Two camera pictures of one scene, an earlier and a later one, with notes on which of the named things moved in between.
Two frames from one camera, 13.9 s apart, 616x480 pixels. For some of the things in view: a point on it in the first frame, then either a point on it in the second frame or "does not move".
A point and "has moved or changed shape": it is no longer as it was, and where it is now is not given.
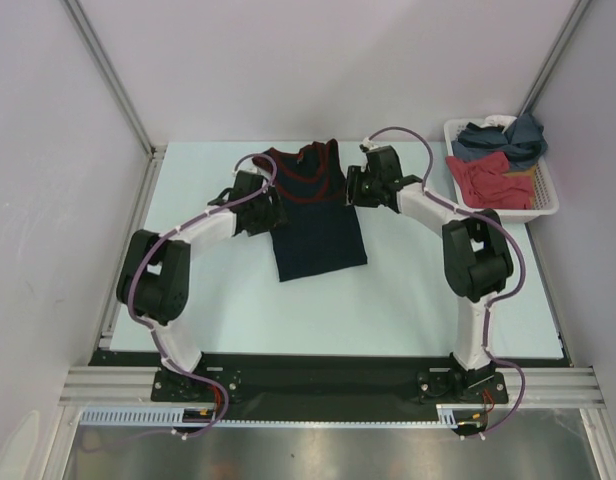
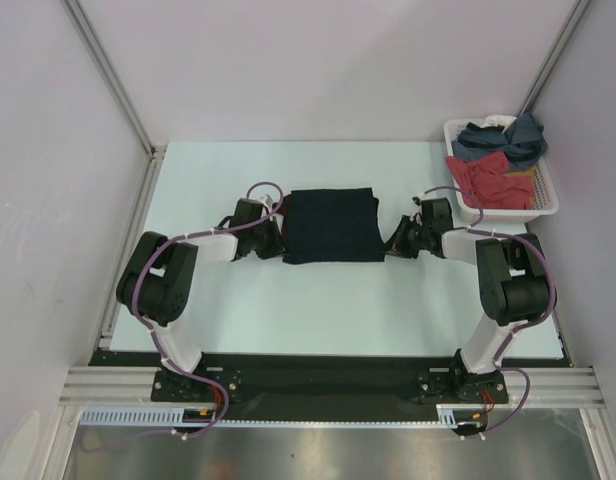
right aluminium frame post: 560,46 does not move
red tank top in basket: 483,183 does not move
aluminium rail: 524,387 does not move
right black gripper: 353,192 → 398,244
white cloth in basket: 499,120 does not move
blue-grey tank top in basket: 523,141 does not move
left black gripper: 275,215 → 277,245
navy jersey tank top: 321,233 has moved or changed shape
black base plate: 332,390 does not move
